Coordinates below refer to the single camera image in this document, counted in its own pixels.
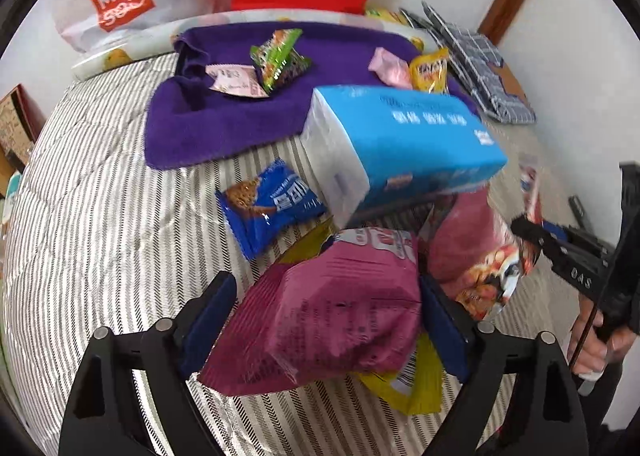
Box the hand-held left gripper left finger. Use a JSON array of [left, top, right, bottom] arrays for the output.
[[59, 270, 238, 456]]

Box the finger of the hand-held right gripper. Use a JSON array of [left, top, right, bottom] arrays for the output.
[[510, 216, 568, 273], [542, 221, 573, 243]]

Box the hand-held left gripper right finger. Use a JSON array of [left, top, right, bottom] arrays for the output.
[[419, 275, 591, 456]]

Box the pink stick snack packet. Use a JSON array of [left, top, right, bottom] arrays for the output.
[[520, 156, 543, 222]]

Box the magenta food print snack bag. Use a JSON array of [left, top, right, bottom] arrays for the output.
[[420, 189, 543, 319]]

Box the bright yellow snack packet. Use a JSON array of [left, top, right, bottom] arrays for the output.
[[280, 221, 446, 417]]

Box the plain magenta snack bag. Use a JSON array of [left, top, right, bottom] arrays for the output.
[[197, 226, 426, 397]]

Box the yellow black print snack packet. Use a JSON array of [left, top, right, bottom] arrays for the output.
[[409, 47, 451, 94]]

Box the pale pink snack packet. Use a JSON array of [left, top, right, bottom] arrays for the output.
[[368, 47, 416, 90]]

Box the pink white snack packet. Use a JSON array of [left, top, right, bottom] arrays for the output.
[[205, 64, 268, 100]]

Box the green snack packet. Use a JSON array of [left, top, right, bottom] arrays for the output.
[[250, 29, 313, 97]]

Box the person's right hand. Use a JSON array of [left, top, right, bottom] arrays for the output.
[[567, 309, 633, 378]]

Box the grey smartphone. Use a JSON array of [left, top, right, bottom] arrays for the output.
[[567, 195, 596, 237]]

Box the blue snack packet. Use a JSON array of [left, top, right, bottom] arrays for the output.
[[215, 159, 328, 262]]

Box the striped bed quilt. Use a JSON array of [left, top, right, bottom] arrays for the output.
[[0, 54, 621, 456]]

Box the blue tissue pack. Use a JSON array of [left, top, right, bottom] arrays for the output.
[[300, 85, 508, 232]]

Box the blue checked cloth with star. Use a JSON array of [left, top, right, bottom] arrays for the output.
[[400, 0, 537, 126]]

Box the purple towel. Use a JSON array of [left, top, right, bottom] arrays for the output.
[[144, 22, 481, 171]]

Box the yellow chip bag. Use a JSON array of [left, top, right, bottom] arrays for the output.
[[364, 8, 408, 24]]

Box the fruit print paper roll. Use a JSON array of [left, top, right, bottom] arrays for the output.
[[71, 8, 426, 83]]

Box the black cable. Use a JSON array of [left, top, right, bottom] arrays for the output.
[[570, 293, 603, 378]]

